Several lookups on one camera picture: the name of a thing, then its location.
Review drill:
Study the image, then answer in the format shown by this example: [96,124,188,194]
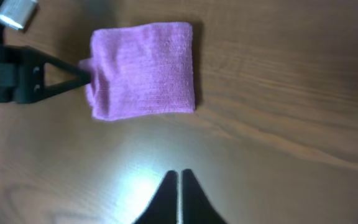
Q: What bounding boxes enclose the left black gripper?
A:
[0,45,91,104]

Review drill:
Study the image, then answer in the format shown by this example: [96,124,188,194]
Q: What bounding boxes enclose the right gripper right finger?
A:
[181,169,226,224]

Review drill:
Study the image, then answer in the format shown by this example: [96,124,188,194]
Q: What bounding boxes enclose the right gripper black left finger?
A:
[134,170,178,224]

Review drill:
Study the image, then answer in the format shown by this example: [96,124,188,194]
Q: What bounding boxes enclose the purple microfiber cloth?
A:
[79,22,196,121]

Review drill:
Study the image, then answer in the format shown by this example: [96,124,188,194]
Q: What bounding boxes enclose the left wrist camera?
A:
[0,0,39,30]

